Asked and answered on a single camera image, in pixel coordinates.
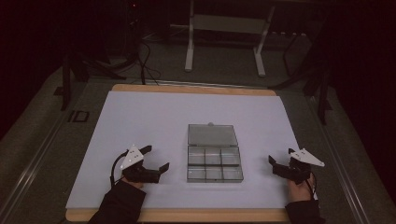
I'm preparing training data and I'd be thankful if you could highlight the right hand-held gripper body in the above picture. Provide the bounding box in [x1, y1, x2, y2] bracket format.
[272, 147, 326, 185]

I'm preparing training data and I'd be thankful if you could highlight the metal floor rail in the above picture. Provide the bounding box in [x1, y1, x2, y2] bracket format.
[305, 95, 372, 224]
[0, 115, 70, 220]

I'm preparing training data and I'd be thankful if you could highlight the black floor cable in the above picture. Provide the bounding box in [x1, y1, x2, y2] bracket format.
[135, 39, 163, 87]

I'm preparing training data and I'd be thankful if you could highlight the white table mat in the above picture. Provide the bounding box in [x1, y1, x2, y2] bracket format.
[65, 90, 302, 210]

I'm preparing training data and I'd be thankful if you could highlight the person's right hand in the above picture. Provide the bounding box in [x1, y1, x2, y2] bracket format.
[286, 173, 316, 203]

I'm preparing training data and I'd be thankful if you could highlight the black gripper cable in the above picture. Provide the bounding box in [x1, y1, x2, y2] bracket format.
[109, 149, 129, 189]
[305, 171, 319, 201]

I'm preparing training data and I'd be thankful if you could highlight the person's left hand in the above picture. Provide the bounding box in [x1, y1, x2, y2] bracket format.
[120, 175, 145, 189]

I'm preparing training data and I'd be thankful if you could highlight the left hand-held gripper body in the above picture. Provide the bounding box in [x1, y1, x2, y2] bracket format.
[120, 144, 162, 185]

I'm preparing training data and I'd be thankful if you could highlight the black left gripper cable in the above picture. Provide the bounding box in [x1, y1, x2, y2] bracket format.
[109, 149, 129, 189]

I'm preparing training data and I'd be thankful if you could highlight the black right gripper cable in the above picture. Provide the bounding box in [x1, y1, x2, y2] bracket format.
[305, 171, 319, 201]

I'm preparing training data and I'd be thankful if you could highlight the clear plastic compartment box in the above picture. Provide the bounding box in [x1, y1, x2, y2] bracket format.
[186, 121, 245, 184]

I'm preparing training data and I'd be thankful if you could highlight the black tripod stand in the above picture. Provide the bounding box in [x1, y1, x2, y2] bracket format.
[270, 66, 333, 126]
[60, 51, 127, 112]

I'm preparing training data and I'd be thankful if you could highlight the black floor socket plate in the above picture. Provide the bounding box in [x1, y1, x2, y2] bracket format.
[67, 109, 91, 123]

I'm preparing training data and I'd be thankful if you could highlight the white metal stand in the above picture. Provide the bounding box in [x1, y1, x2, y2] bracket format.
[184, 0, 276, 78]

